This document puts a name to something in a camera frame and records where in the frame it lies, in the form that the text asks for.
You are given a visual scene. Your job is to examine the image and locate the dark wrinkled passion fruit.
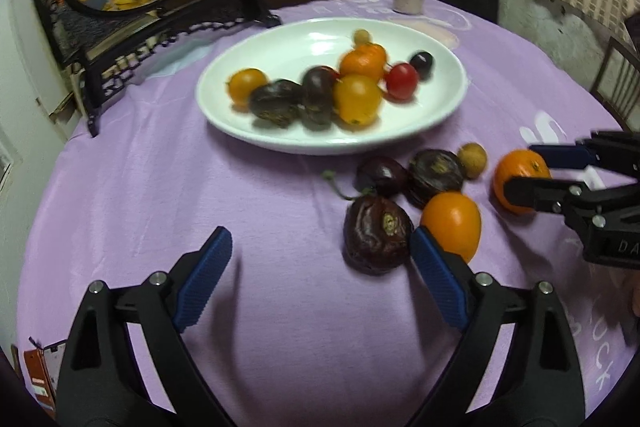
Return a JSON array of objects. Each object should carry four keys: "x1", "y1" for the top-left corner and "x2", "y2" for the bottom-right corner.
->
[
  {"x1": 342, "y1": 195, "x2": 416, "y2": 276},
  {"x1": 407, "y1": 149, "x2": 466, "y2": 208},
  {"x1": 248, "y1": 79, "x2": 305, "y2": 128}
]

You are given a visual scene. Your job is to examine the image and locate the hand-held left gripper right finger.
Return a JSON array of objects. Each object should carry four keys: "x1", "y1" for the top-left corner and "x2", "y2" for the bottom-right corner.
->
[{"x1": 405, "y1": 227, "x2": 586, "y2": 427}]

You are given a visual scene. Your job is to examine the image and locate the red tomato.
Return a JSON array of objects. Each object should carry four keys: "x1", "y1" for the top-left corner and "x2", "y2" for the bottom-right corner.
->
[{"x1": 384, "y1": 63, "x2": 420, "y2": 102}]

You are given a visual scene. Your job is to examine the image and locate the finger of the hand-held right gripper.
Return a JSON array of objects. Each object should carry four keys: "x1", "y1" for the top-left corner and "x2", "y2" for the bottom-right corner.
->
[
  {"x1": 502, "y1": 175, "x2": 617, "y2": 234},
  {"x1": 528, "y1": 130, "x2": 640, "y2": 180}
]

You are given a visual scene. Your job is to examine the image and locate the white oval plate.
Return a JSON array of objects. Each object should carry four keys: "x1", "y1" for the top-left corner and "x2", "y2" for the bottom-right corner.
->
[{"x1": 195, "y1": 18, "x2": 468, "y2": 156}]

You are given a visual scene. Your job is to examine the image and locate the dark plum with stem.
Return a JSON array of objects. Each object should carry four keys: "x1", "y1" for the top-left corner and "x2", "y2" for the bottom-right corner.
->
[{"x1": 322, "y1": 156, "x2": 410, "y2": 200}]

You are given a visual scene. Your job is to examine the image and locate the orange mandarin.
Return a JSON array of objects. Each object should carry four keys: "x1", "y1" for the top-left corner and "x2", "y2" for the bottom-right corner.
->
[
  {"x1": 339, "y1": 43, "x2": 389, "y2": 80},
  {"x1": 492, "y1": 149, "x2": 553, "y2": 214}
]

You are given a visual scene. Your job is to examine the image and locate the wooden slatted chair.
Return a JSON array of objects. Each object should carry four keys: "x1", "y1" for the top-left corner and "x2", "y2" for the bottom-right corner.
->
[{"x1": 590, "y1": 36, "x2": 640, "y2": 128}]

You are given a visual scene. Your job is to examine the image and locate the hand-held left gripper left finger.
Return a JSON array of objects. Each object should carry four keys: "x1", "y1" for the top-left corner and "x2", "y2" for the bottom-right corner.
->
[{"x1": 55, "y1": 226, "x2": 236, "y2": 427}]

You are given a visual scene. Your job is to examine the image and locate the red printed box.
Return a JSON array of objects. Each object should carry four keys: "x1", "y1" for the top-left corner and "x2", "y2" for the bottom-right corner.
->
[{"x1": 22, "y1": 347, "x2": 56, "y2": 410}]

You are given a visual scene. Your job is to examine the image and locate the dark round passion fruit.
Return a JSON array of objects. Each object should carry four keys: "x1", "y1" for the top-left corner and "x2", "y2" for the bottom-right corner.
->
[{"x1": 300, "y1": 66, "x2": 337, "y2": 130}]

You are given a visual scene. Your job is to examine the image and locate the small yellow orange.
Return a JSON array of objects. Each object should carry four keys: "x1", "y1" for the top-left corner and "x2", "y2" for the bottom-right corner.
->
[{"x1": 227, "y1": 68, "x2": 270, "y2": 108}]

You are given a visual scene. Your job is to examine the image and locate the dark grape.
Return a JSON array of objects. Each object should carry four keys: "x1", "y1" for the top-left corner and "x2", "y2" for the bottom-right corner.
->
[{"x1": 408, "y1": 51, "x2": 435, "y2": 80}]

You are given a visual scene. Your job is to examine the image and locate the person's right hand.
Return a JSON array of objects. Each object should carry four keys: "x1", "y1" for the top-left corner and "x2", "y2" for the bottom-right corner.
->
[{"x1": 627, "y1": 274, "x2": 640, "y2": 320}]

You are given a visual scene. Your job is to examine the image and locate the purple printed tablecloth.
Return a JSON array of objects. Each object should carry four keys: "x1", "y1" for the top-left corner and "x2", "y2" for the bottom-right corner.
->
[{"x1": 15, "y1": 0, "x2": 640, "y2": 427}]

